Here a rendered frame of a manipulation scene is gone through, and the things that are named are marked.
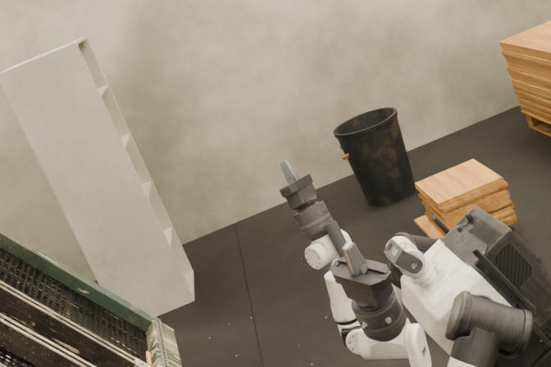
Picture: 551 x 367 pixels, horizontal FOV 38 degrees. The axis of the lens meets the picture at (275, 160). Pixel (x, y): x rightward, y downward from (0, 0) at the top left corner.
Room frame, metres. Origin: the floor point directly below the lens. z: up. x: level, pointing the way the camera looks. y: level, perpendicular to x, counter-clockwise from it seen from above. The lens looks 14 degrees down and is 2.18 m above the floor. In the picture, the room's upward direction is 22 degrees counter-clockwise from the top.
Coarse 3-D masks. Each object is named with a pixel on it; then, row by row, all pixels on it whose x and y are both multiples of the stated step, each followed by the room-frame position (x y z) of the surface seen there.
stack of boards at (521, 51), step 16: (528, 32) 6.22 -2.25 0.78; (544, 32) 6.00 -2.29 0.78; (512, 48) 6.07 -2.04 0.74; (528, 48) 5.74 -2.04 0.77; (544, 48) 5.52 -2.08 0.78; (512, 64) 6.20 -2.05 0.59; (528, 64) 5.87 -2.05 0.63; (544, 64) 5.52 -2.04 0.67; (512, 80) 6.28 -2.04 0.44; (528, 80) 5.95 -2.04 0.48; (544, 80) 5.62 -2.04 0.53; (528, 96) 6.03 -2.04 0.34; (544, 96) 5.70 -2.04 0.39; (528, 112) 6.19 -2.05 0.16; (544, 112) 5.84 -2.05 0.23; (544, 128) 6.09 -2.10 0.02
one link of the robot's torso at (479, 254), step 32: (480, 224) 1.73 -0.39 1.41; (448, 256) 1.72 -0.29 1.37; (480, 256) 1.58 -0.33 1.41; (512, 256) 1.62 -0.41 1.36; (416, 288) 1.72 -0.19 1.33; (448, 288) 1.61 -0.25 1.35; (480, 288) 1.58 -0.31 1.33; (512, 288) 1.58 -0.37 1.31; (544, 288) 1.63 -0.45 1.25; (448, 320) 1.58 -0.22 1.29; (544, 320) 1.62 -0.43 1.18; (448, 352) 1.61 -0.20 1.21
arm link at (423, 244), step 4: (412, 236) 1.92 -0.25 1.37; (416, 236) 1.93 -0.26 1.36; (420, 236) 1.94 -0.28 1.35; (416, 240) 1.90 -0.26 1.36; (420, 240) 1.91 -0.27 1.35; (424, 240) 1.92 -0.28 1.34; (428, 240) 1.92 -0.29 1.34; (432, 240) 1.93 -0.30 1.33; (436, 240) 1.94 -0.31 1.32; (416, 244) 1.89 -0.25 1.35; (420, 244) 1.90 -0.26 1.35; (424, 244) 1.90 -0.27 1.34; (428, 244) 1.91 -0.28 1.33; (432, 244) 1.92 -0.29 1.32; (420, 248) 1.89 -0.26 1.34; (424, 248) 1.89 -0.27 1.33; (428, 248) 1.90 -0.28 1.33; (392, 272) 1.93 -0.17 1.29; (392, 276) 1.92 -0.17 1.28; (396, 280) 1.91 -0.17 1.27; (396, 284) 1.91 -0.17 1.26; (400, 284) 1.91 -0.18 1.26; (400, 288) 1.91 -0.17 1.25
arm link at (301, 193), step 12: (300, 180) 2.02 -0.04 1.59; (312, 180) 2.06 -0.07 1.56; (288, 192) 1.99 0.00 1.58; (300, 192) 1.99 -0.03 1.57; (312, 192) 2.03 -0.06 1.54; (300, 204) 1.99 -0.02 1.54; (312, 204) 2.00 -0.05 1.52; (324, 204) 2.01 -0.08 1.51; (300, 216) 1.99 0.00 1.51; (312, 216) 1.97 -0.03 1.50; (324, 216) 1.98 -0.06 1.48; (300, 228) 2.00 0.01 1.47
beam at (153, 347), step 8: (152, 320) 3.22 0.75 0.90; (152, 328) 3.14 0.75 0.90; (168, 328) 3.24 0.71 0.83; (152, 336) 3.08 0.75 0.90; (168, 336) 3.15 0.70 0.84; (152, 344) 3.01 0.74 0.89; (168, 344) 3.05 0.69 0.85; (176, 344) 3.11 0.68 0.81; (152, 352) 2.94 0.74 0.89; (160, 352) 2.91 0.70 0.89; (168, 352) 2.96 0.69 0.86; (176, 352) 3.02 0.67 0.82; (152, 360) 2.88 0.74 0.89; (160, 360) 2.82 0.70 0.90; (168, 360) 2.87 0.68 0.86; (176, 360) 2.93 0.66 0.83
